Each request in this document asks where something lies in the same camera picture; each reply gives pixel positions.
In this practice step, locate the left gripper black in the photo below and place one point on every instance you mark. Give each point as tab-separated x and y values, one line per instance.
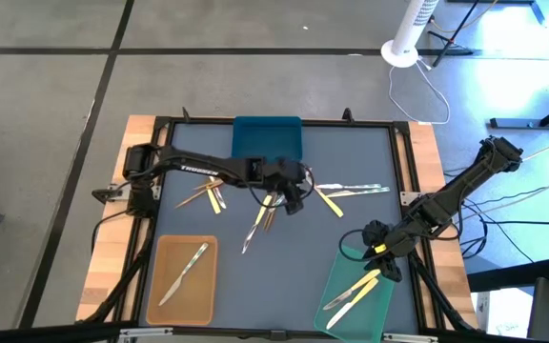
279	174

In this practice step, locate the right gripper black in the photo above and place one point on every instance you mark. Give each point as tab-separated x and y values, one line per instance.
391	240

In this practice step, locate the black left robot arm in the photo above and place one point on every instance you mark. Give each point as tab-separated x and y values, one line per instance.
198	167

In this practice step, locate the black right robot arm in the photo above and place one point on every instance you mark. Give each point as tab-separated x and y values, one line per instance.
455	190

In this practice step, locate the blue plastic bin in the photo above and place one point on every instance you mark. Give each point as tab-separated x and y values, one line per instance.
265	135

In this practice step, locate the teal plastic bin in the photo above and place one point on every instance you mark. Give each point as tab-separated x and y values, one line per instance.
372	314

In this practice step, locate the black gantry strut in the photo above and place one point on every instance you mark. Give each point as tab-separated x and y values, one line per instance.
122	286
439	295

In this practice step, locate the black floor beam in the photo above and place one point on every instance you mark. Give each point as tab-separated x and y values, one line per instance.
508	276

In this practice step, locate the orange plastic bin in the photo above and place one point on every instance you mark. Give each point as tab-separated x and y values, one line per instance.
193	295

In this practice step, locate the black desk leg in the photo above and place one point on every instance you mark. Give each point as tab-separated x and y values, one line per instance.
517	123

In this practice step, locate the white tower fan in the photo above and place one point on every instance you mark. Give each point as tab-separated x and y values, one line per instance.
410	28

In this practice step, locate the black tripod stand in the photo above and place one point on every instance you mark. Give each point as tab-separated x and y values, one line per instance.
456	31

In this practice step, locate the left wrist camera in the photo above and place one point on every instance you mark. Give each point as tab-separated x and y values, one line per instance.
294	205

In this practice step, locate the black table frame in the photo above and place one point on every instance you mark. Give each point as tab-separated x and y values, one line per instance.
322	121

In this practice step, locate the silver metal bracket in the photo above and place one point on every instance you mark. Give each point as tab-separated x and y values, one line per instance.
410	338
146	332

